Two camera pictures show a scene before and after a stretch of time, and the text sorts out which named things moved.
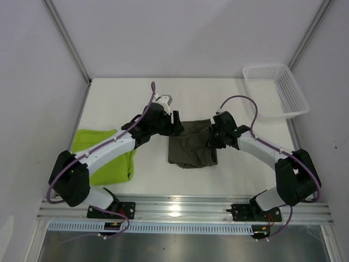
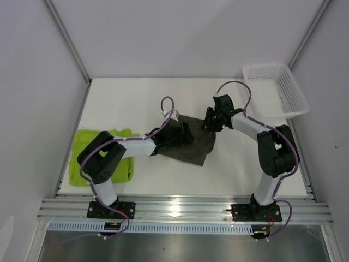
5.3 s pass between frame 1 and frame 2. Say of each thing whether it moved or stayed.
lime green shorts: stayed
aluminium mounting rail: stayed
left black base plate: stayed
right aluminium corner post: stayed
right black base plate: stayed
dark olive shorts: moved
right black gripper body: moved
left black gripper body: moved
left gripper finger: moved
